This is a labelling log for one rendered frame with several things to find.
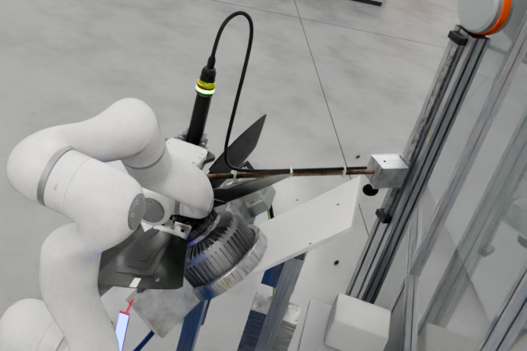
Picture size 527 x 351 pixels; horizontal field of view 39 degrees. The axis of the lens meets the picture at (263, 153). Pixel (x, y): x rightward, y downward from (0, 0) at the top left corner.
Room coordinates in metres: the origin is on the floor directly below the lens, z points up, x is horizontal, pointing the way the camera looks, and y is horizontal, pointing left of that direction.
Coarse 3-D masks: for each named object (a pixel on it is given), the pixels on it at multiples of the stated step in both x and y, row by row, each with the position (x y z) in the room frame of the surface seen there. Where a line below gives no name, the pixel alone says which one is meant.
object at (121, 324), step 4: (120, 316) 1.21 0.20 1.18; (124, 316) 1.21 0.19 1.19; (128, 316) 1.21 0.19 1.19; (120, 320) 1.21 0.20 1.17; (124, 320) 1.21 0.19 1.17; (120, 324) 1.21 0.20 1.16; (124, 324) 1.21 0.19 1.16; (116, 328) 1.21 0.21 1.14; (120, 328) 1.21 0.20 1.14; (124, 328) 1.21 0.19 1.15; (116, 332) 1.21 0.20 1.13; (120, 332) 1.21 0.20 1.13; (124, 332) 1.21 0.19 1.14; (120, 336) 1.21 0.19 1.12; (120, 340) 1.21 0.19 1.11; (120, 344) 1.21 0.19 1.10; (120, 348) 1.21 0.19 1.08
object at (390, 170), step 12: (372, 156) 1.89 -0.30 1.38; (384, 156) 1.91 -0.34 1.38; (396, 156) 1.93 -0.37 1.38; (372, 168) 1.87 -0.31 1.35; (384, 168) 1.84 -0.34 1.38; (396, 168) 1.86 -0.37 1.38; (408, 168) 1.88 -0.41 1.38; (372, 180) 1.86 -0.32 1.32; (384, 180) 1.85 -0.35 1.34; (396, 180) 1.87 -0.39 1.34
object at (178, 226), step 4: (168, 220) 1.59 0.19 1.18; (172, 220) 1.60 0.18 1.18; (168, 224) 1.58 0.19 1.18; (176, 224) 1.59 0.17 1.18; (180, 224) 1.59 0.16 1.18; (184, 224) 1.59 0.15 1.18; (156, 228) 1.55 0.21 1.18; (160, 228) 1.55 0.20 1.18; (164, 228) 1.56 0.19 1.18; (168, 228) 1.56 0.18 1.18; (176, 228) 1.57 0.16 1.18; (180, 228) 1.58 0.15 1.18; (184, 228) 1.58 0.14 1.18; (188, 228) 1.58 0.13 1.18; (168, 232) 1.54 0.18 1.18; (172, 232) 1.55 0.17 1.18; (176, 232) 1.55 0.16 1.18; (180, 232) 1.56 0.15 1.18; (184, 232) 1.57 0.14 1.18; (188, 232) 1.57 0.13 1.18; (180, 236) 1.54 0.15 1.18; (184, 236) 1.55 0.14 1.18
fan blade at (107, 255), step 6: (138, 228) 1.63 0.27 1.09; (132, 234) 1.62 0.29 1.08; (138, 234) 1.62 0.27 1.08; (126, 240) 1.61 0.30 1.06; (132, 240) 1.61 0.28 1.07; (114, 246) 1.61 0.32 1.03; (120, 246) 1.60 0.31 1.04; (126, 246) 1.60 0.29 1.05; (102, 252) 1.60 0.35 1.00; (108, 252) 1.60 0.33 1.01; (114, 252) 1.59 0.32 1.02; (102, 258) 1.59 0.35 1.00; (108, 258) 1.58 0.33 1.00; (102, 264) 1.57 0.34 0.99; (102, 288) 1.51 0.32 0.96; (108, 288) 1.51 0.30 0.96; (102, 294) 1.50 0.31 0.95
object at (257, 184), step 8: (264, 176) 1.53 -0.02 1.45; (272, 176) 1.55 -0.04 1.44; (280, 176) 1.58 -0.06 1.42; (288, 176) 1.61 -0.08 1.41; (232, 184) 1.49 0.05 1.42; (240, 184) 1.47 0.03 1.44; (248, 184) 1.56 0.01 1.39; (256, 184) 1.58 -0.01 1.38; (264, 184) 1.60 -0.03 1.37; (272, 184) 1.62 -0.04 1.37; (216, 192) 1.57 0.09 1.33; (224, 192) 1.59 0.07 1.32; (232, 192) 1.60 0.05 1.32; (240, 192) 1.61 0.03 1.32; (248, 192) 1.62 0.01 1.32; (224, 200) 1.63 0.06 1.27; (232, 200) 1.64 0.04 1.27
